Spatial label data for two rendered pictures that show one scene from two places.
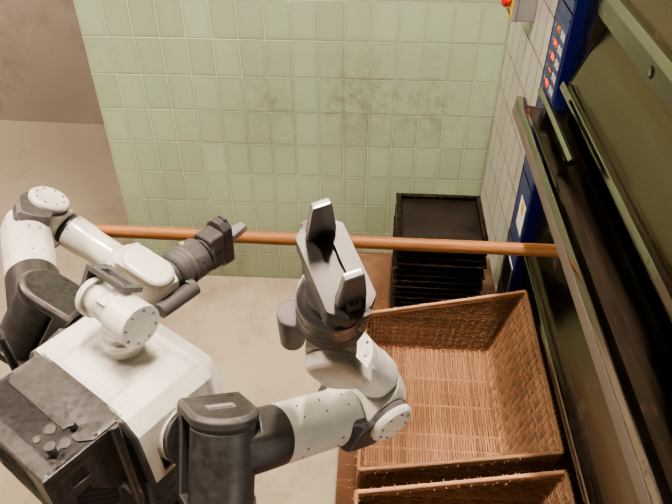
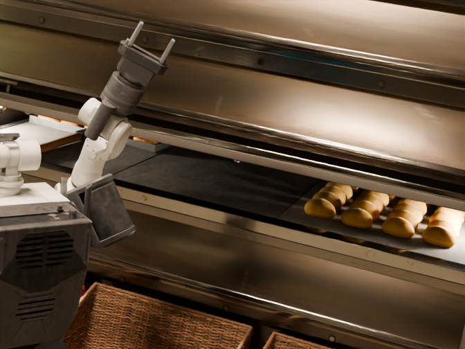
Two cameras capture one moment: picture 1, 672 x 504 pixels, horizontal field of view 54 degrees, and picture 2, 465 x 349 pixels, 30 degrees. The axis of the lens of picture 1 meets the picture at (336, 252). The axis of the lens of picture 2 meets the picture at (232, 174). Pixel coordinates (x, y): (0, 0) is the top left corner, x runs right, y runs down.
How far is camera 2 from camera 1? 192 cm
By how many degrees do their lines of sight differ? 69
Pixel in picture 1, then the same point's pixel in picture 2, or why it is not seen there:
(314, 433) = not seen: hidden behind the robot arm
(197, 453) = (108, 198)
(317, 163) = not seen: outside the picture
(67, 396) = (30, 208)
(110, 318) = (28, 149)
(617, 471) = (135, 238)
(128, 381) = (39, 195)
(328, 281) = (150, 57)
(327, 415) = not seen: hidden behind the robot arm
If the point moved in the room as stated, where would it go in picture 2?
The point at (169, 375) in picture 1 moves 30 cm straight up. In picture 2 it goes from (47, 188) to (57, 54)
